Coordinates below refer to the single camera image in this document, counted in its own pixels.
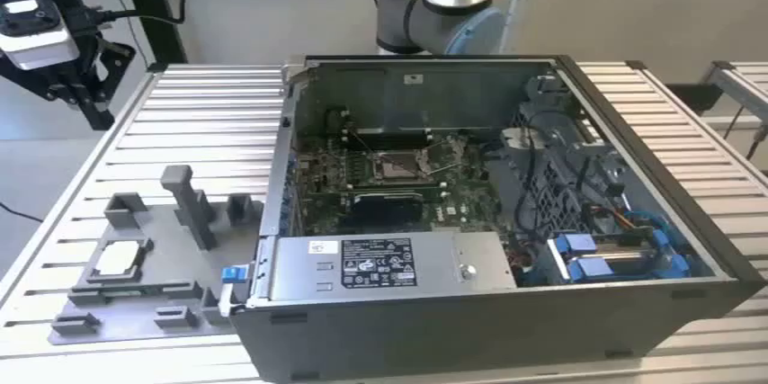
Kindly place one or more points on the green motherboard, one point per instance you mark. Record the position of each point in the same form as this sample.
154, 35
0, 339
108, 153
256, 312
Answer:
464, 177

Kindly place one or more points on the blue case latch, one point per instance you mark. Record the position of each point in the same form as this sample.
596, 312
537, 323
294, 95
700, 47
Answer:
233, 275

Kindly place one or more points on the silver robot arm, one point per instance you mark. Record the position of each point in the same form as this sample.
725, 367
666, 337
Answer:
440, 11

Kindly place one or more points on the aluminium frame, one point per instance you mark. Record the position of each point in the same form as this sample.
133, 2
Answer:
740, 83

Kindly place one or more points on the black graphics card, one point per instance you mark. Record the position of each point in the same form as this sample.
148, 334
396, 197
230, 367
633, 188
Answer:
384, 211

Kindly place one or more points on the black power supply label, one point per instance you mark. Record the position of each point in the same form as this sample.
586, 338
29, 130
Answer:
377, 265

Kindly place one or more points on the grey disk bay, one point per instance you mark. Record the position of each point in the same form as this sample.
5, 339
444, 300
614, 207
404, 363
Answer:
557, 186

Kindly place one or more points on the silver CPU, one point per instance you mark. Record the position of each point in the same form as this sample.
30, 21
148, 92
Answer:
120, 258

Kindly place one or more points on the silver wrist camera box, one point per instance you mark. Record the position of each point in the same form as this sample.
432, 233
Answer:
36, 38

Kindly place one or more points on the metal locking lever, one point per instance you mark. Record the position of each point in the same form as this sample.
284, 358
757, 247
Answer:
362, 139

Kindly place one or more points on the silver power supply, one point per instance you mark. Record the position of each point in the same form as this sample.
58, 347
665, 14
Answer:
444, 267

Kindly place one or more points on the grey parts rack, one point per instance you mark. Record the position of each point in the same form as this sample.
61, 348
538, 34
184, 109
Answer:
161, 267

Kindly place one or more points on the black stand post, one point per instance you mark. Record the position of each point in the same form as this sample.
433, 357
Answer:
152, 2

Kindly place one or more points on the blue disk carrier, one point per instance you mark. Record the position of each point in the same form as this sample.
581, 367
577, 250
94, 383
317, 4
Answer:
572, 242
590, 269

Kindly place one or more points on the black RAM slot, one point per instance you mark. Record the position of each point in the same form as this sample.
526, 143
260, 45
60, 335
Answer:
386, 133
396, 186

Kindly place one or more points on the CPU socket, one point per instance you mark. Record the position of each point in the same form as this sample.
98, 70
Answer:
398, 170

